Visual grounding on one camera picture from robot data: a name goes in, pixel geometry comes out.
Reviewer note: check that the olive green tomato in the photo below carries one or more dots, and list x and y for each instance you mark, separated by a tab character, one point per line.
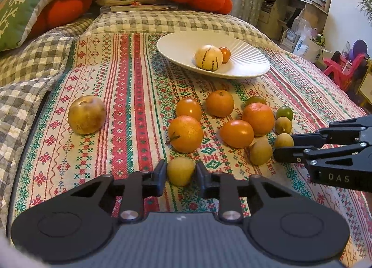
255	100

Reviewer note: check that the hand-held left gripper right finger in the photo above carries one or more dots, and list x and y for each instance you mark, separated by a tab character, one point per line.
201	180

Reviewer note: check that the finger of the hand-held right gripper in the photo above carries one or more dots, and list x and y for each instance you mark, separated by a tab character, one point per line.
287	154
305	140

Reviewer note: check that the small orange pumpkin cushion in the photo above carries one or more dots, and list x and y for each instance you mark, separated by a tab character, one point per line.
62	9

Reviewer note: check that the white printed bag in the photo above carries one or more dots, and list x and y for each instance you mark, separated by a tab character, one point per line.
305	48

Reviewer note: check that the small yellow-brown fruit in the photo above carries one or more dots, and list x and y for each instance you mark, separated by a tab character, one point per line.
283	140
261	150
180	170
283	125

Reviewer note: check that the small bright green tomato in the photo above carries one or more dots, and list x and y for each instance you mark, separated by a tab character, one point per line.
284	113

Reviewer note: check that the yellow wooden furniture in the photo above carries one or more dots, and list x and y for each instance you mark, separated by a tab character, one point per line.
366	87

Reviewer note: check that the flat book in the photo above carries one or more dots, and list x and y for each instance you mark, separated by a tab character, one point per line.
136	9

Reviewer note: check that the green snowflake pillow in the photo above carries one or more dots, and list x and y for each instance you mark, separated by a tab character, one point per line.
20	9

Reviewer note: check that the pale striped melon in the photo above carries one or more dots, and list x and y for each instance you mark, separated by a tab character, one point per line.
208	58

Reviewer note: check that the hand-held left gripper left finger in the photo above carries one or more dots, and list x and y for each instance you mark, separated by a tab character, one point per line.
159	180

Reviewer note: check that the large brown pear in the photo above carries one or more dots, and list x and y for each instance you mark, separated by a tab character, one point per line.
86	114

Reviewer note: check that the purple toy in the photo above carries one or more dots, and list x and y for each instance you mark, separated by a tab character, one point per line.
360	47

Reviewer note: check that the red plastic chair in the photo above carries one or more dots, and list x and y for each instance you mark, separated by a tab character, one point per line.
340	70

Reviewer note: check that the clear plastic bag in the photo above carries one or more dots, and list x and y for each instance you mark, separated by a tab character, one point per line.
305	25

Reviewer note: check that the small red-orange tomato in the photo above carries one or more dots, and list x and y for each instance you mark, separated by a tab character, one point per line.
226	53

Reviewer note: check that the smooth orange tomato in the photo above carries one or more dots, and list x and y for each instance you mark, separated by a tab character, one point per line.
189	108
237	133

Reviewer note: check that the large orange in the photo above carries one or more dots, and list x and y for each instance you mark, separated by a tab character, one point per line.
258	118

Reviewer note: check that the small orange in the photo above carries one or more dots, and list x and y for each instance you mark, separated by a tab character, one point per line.
220	103

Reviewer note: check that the green houseplant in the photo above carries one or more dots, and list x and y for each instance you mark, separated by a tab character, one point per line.
366	0

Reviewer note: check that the orange with twig stem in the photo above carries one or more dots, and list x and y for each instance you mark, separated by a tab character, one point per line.
185	133

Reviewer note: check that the white ribbed plate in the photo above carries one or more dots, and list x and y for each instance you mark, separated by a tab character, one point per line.
174	50

